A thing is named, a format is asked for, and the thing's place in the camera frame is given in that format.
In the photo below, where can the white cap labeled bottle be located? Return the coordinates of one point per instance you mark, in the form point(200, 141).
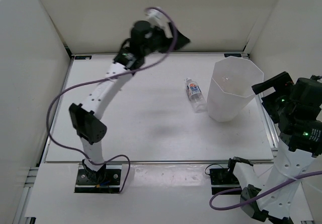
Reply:
point(195, 96)

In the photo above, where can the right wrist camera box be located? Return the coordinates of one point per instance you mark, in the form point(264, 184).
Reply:
point(306, 92)

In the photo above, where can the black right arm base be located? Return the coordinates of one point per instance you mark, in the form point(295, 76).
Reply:
point(222, 178)

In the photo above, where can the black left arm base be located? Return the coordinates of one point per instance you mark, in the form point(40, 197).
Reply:
point(106, 180)

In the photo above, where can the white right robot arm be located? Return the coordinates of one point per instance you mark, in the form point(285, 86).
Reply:
point(299, 145)

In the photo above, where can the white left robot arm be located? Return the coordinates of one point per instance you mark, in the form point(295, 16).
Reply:
point(86, 116)

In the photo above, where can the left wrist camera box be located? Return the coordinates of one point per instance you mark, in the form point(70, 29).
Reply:
point(142, 29)

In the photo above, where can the aluminium table rail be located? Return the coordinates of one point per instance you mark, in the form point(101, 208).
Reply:
point(171, 162)

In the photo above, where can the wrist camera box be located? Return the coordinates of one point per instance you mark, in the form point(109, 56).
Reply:
point(142, 29)
point(306, 92)

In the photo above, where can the white octagonal plastic bin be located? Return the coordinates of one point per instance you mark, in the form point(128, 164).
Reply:
point(230, 88)

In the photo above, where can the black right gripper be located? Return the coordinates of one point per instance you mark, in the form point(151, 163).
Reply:
point(282, 81)

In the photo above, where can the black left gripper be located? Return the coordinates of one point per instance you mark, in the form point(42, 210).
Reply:
point(181, 41)

